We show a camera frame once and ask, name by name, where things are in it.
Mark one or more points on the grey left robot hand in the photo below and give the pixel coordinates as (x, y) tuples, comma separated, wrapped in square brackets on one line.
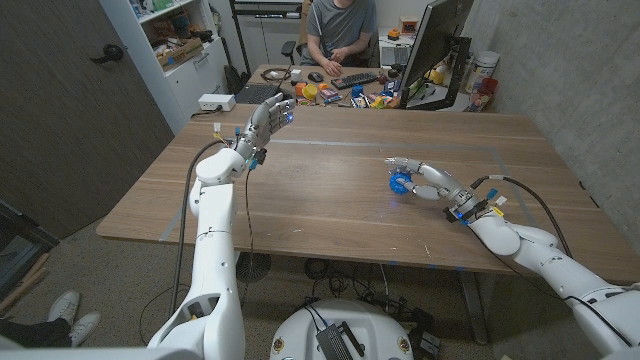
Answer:
[(265, 125)]

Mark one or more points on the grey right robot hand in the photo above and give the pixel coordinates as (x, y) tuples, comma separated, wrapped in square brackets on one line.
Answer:
[(435, 185)]

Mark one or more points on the blue spiky stress ball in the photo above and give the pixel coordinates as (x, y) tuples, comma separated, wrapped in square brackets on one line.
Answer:
[(398, 184)]

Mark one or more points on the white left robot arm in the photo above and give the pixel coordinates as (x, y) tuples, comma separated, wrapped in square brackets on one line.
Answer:
[(212, 260)]

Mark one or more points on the black laptop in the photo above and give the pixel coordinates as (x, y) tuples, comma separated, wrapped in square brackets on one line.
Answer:
[(256, 93)]

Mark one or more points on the white power strip box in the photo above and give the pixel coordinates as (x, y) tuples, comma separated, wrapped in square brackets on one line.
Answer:
[(216, 102)]

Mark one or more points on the black computer mouse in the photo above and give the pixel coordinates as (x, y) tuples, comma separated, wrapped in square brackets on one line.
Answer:
[(315, 76)]

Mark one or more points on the blue small cup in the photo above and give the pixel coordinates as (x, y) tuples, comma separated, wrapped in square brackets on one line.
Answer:
[(357, 91)]

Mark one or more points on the black keyboard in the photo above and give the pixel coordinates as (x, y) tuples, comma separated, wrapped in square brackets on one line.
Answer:
[(355, 80)]

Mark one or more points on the white shelf cabinet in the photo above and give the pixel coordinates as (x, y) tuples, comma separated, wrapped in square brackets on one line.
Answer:
[(175, 60)]

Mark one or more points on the cardboard box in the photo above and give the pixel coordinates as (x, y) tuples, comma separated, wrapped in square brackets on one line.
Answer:
[(180, 52)]

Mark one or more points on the person in grey t-shirt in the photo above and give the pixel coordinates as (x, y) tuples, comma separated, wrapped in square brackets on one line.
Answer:
[(340, 30)]

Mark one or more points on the white plastic tub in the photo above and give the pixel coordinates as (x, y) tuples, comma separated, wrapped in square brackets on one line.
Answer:
[(482, 67)]

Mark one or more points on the grey table leg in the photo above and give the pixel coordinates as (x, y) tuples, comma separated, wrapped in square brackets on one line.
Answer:
[(470, 310)]

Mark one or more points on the black round floor fan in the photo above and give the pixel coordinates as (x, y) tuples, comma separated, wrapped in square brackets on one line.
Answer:
[(252, 267)]

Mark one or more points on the black computer monitor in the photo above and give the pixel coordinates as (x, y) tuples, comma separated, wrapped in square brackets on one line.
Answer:
[(432, 40)]

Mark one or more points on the orange wooden toy box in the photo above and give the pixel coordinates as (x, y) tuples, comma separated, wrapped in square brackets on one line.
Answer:
[(408, 24)]

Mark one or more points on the white robot torso base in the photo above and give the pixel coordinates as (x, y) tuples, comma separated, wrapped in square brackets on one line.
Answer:
[(342, 330)]

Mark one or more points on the white sneaker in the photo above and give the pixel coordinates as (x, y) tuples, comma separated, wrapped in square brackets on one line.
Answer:
[(64, 306), (84, 327)]

